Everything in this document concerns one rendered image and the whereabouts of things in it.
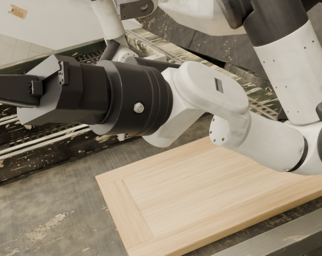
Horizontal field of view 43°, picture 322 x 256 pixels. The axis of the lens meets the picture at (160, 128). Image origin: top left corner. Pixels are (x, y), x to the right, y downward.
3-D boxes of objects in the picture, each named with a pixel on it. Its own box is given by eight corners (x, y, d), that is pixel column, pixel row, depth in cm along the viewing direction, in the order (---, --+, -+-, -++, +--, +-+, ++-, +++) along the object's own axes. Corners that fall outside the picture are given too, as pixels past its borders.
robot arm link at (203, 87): (145, 127, 54) (224, 158, 59) (184, 86, 48) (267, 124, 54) (145, 92, 58) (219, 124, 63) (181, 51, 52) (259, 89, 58)
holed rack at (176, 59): (305, 130, 104) (305, 128, 104) (295, 133, 103) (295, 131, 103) (128, 30, 247) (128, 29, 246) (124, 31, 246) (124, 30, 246)
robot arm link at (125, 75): (64, 129, 37) (166, 132, 44) (59, 29, 38) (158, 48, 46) (16, 147, 47) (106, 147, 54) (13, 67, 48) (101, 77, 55)
